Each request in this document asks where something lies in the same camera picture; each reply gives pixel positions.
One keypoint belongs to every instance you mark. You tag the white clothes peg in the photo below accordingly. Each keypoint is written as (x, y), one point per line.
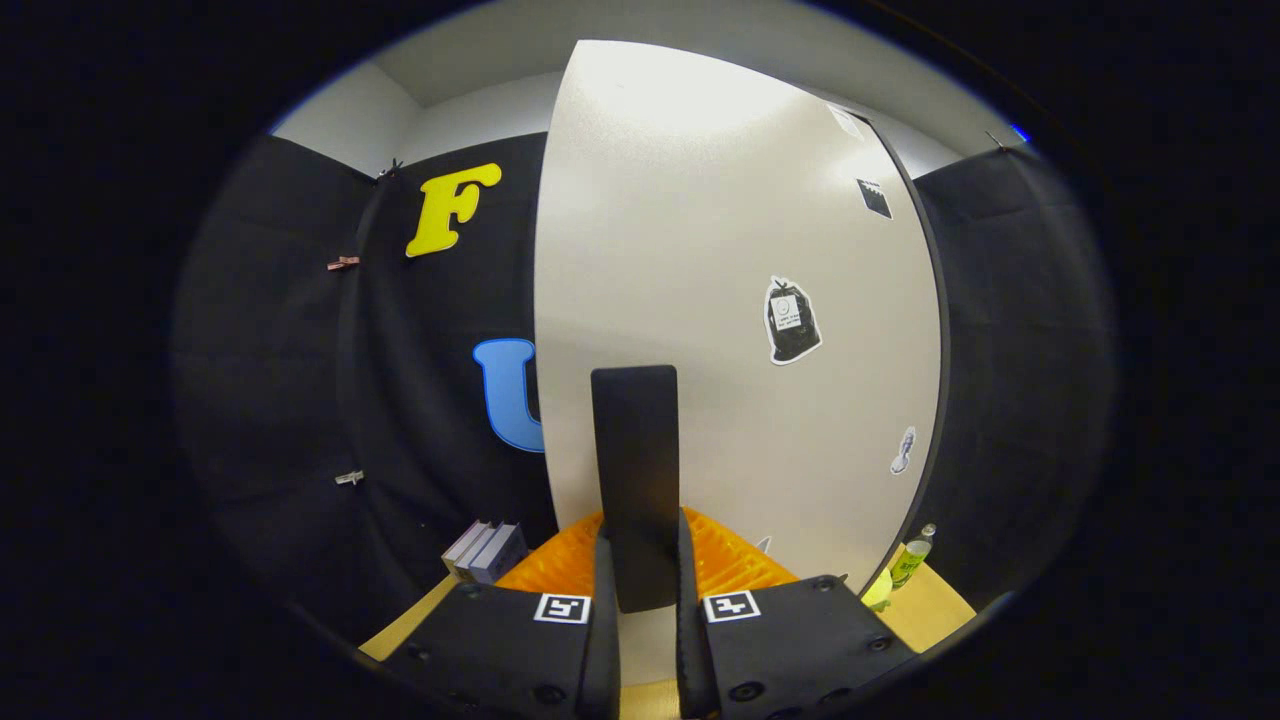
(349, 478)

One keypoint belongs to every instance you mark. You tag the pink clothes peg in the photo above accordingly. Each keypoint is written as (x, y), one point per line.
(343, 263)

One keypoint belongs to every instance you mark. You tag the lavender book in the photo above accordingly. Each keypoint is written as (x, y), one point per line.
(500, 555)

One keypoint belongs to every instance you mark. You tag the yellow plush toy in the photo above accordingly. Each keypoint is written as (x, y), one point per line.
(878, 592)

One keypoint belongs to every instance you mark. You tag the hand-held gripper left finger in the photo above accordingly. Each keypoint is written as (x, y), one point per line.
(600, 650)

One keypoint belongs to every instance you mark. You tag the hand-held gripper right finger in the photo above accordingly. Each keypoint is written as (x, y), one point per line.
(692, 660)

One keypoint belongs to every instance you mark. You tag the black backdrop cloth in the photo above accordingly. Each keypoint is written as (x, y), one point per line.
(400, 400)

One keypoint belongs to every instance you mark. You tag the colourful spine book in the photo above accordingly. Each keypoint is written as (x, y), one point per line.
(460, 545)

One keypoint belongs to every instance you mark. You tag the yellow green bottle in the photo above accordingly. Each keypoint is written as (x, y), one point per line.
(910, 560)

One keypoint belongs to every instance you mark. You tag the beige shoe cabinet door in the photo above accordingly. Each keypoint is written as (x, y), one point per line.
(680, 250)

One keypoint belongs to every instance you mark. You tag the black cloth clip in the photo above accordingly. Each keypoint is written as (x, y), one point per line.
(390, 168)
(995, 140)

